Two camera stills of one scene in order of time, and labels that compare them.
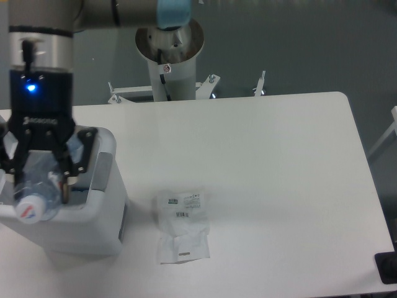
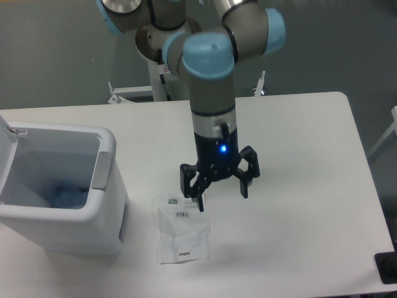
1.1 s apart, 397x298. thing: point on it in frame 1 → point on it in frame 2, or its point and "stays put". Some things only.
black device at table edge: x=386 y=264 stays put
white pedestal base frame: x=203 y=90 stays put
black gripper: x=41 y=114 → x=218 y=157
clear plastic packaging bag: x=183 y=229 stays put
